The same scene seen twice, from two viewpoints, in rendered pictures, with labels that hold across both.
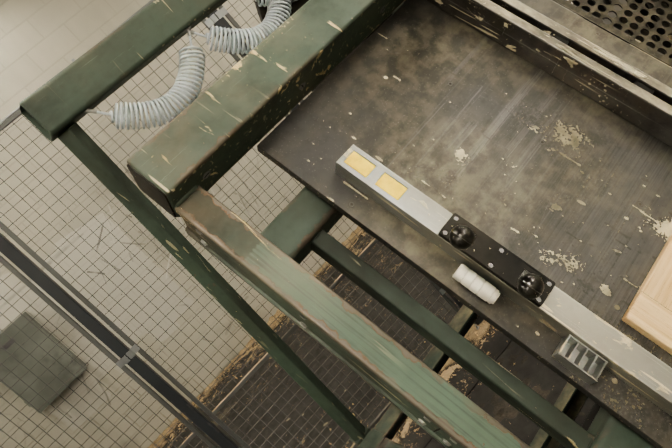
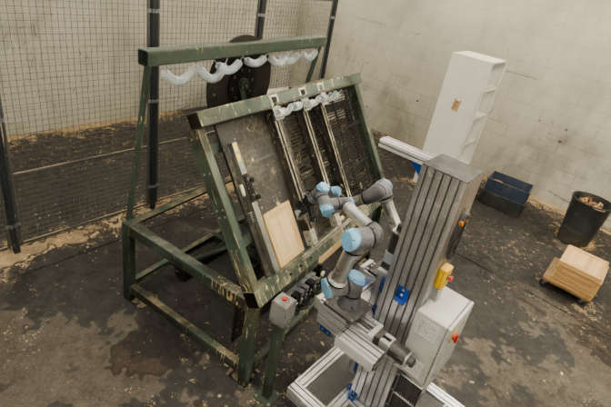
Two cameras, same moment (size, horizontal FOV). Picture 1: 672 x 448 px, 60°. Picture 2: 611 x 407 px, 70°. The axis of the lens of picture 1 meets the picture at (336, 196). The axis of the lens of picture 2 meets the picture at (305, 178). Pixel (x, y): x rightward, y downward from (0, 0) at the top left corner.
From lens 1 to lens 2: 2.02 m
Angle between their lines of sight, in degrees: 38
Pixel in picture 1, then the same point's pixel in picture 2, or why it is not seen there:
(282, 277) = (212, 163)
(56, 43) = not seen: outside the picture
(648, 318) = (266, 217)
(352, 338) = (218, 184)
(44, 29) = not seen: outside the picture
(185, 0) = (203, 54)
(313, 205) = (216, 148)
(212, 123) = (216, 116)
